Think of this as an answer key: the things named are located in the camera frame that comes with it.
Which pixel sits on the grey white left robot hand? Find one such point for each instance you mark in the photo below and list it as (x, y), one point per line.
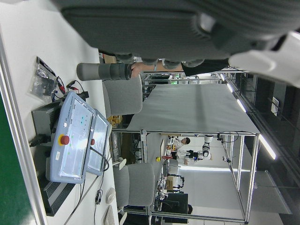
(140, 30)

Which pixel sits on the person bare hand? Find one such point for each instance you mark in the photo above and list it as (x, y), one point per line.
(137, 69)

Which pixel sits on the person forearm black sleeve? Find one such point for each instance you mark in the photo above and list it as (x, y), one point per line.
(201, 68)

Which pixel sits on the grey metal control box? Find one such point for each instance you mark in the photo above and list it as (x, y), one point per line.
(43, 119)

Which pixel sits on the black vented box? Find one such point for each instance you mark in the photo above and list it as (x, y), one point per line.
(56, 194)

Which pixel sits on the grey office chair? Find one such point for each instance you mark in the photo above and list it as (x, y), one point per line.
(138, 185)
(125, 96)

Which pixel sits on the grey cylindrical bottle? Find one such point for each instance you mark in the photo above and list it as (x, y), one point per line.
(103, 71)

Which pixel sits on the grey cloth canopy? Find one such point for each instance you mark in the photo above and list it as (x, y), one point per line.
(194, 107)

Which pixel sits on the small grey teach pendant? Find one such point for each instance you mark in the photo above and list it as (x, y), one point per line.
(99, 145)

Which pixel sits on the person in white coat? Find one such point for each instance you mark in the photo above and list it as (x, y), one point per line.
(181, 150)

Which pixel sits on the small yellow object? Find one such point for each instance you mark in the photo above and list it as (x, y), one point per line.
(158, 159)

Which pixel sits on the plastic bag black parts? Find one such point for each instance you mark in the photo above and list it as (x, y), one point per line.
(42, 80)

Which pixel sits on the large grey teach pendant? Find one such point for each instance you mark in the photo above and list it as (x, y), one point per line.
(70, 140)

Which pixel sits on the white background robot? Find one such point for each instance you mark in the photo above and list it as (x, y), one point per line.
(206, 145)

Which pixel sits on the black monitor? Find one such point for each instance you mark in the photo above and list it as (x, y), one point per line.
(175, 202)

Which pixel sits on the white keyboard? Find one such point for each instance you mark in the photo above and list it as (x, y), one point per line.
(109, 215)

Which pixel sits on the long ceiling light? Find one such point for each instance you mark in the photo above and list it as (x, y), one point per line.
(267, 146)

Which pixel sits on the green conveyor belt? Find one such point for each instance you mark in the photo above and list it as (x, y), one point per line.
(11, 164)

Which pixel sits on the aluminium cage frame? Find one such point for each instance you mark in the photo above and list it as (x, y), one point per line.
(241, 175)

